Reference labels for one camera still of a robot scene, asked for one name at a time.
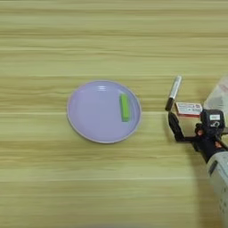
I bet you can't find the clear bottle red cap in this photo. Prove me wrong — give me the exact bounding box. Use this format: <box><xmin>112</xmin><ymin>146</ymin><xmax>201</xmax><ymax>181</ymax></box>
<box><xmin>203</xmin><ymin>75</ymin><xmax>228</xmax><ymax>119</ymax></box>

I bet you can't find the round purple plate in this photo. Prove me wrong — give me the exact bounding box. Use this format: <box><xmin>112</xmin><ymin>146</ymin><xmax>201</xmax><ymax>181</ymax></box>
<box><xmin>66</xmin><ymin>79</ymin><xmax>143</xmax><ymax>144</ymax></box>

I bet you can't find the small red white card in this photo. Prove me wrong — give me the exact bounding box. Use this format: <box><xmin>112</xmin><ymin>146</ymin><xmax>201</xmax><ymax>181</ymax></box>
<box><xmin>175</xmin><ymin>102</ymin><xmax>204</xmax><ymax>118</ymax></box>

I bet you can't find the green rectangular block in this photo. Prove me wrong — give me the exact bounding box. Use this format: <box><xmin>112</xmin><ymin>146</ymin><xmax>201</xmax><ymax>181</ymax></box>
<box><xmin>118</xmin><ymin>93</ymin><xmax>132</xmax><ymax>123</ymax></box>

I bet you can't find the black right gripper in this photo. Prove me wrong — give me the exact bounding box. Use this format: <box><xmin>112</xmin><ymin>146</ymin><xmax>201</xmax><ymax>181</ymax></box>
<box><xmin>167</xmin><ymin>110</ymin><xmax>228</xmax><ymax>163</ymax></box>

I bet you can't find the silver marker black cap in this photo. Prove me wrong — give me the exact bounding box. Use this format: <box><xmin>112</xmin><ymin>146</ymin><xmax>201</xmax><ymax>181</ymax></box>
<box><xmin>165</xmin><ymin>75</ymin><xmax>183</xmax><ymax>112</ymax></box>

